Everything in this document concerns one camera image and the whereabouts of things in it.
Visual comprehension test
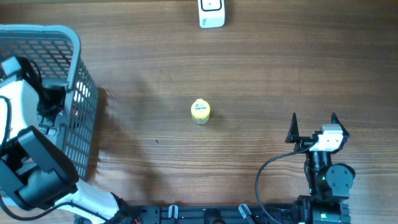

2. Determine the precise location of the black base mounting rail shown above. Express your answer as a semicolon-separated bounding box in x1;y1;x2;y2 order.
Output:
74;202;352;224

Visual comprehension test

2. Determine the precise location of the grey plastic mesh basket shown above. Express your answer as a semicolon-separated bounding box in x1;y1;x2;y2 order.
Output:
1;24;98;180

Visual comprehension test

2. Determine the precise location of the yellow lidded small jar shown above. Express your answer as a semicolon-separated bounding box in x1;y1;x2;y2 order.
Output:
191;99;211;124

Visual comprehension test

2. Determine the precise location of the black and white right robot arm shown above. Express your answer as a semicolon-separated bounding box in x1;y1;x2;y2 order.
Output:
285;113;356;224

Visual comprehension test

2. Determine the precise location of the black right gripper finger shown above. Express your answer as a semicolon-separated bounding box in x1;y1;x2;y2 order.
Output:
331;112;350;137
285;113;299;143

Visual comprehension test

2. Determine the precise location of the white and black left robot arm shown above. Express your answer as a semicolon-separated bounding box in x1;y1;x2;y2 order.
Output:
1;80;137;223

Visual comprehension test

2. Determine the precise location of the white barcode scanner box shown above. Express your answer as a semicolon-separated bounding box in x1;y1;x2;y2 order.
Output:
197;0;226;29

